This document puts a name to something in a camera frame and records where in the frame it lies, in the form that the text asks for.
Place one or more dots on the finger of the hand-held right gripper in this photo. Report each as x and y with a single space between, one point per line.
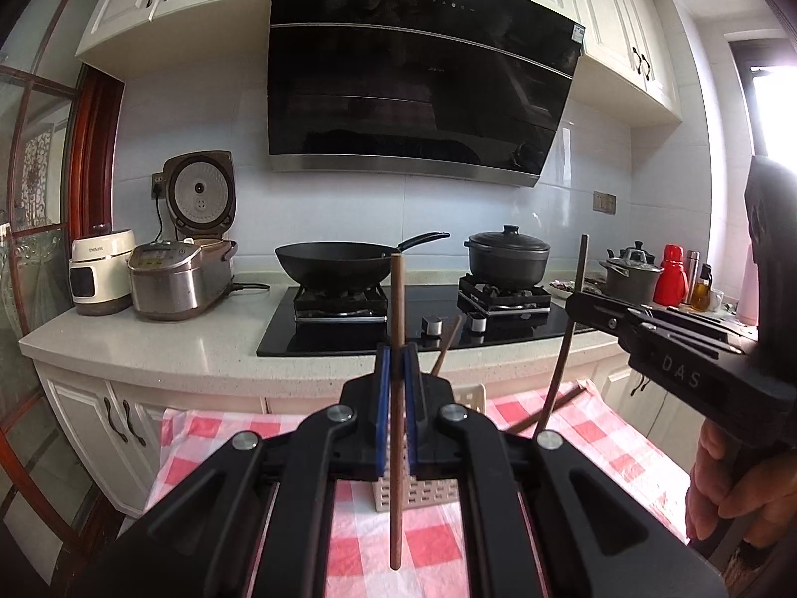
703 327
604 317

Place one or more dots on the black range hood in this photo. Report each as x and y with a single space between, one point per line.
405 75

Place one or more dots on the white perforated utensil basket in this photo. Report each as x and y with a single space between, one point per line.
436 493

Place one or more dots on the brown wooden chopstick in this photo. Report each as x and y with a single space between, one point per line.
396 299
560 400
556 380
449 342

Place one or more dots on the grey lidded stock pot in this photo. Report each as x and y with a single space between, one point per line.
629 283

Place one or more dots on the red thermos jug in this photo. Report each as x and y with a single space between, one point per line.
669 280

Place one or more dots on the window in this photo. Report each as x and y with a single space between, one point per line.
744 56

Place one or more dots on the oil bottle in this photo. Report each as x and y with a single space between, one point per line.
703 293

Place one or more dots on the white plate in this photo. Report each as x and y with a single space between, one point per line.
563 288

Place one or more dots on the wall switch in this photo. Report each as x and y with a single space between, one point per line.
604 202

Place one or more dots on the red white checkered tablecloth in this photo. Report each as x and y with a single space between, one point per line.
591 442

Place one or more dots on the stainless steel bottle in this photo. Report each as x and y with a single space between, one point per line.
692 274

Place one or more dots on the black wok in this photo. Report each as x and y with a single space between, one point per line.
330 265

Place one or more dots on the wall power socket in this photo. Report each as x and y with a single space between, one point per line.
159 190

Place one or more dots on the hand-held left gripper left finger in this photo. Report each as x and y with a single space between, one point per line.
382 417

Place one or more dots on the black glass gas stove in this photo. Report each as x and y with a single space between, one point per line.
280 330

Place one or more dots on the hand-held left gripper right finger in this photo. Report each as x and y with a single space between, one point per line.
411 417

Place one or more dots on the person's right hand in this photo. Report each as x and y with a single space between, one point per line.
707 479

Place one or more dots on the silver rice cooker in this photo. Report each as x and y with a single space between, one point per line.
168 286

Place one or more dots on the black lidded cooking pot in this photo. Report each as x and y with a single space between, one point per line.
507 265

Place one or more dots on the wood framed glass door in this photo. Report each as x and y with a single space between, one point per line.
37 261

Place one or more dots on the white cup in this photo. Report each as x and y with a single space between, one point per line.
717 300

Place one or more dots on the white base cabinets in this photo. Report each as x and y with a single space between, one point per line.
81 411

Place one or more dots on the small white electric cooker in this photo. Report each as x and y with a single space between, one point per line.
99 274

